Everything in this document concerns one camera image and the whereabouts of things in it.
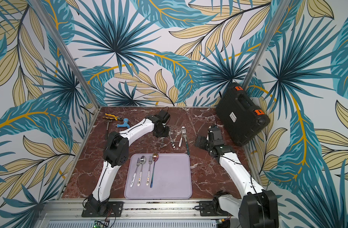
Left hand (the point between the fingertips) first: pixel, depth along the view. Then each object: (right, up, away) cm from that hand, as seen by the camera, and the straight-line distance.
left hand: (165, 135), depth 98 cm
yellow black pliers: (-39, +12, +13) cm, 43 cm away
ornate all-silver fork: (-2, -7, 0) cm, 7 cm away
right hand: (+24, -2, -12) cm, 27 cm away
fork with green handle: (+14, -1, +5) cm, 15 cm away
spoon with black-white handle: (+5, -5, 0) cm, 7 cm away
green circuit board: (-31, -43, -27) cm, 59 cm away
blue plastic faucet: (-30, +7, +9) cm, 33 cm away
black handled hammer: (-43, 0, +6) cm, 43 cm away
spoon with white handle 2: (+13, +4, +6) cm, 15 cm away
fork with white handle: (-9, -16, -7) cm, 19 cm away
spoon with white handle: (-13, -14, -10) cm, 22 cm away
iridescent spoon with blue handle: (-6, -13, -8) cm, 17 cm away
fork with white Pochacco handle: (-17, -17, -8) cm, 25 cm away
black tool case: (+48, +12, -5) cm, 50 cm away
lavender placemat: (-3, -23, -14) cm, 27 cm away
